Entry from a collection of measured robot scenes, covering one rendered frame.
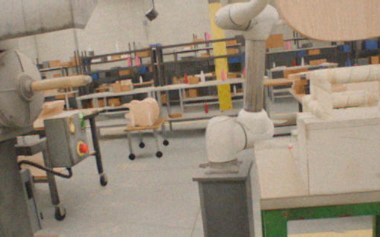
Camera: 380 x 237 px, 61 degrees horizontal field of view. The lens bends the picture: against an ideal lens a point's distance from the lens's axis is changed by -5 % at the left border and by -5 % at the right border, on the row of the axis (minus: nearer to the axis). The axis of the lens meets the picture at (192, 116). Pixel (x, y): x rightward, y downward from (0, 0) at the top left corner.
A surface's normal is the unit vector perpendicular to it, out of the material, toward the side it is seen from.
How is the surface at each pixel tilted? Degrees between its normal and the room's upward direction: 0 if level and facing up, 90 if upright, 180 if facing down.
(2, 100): 97
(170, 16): 90
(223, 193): 90
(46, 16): 90
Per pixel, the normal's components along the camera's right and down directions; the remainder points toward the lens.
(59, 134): -0.14, 0.17
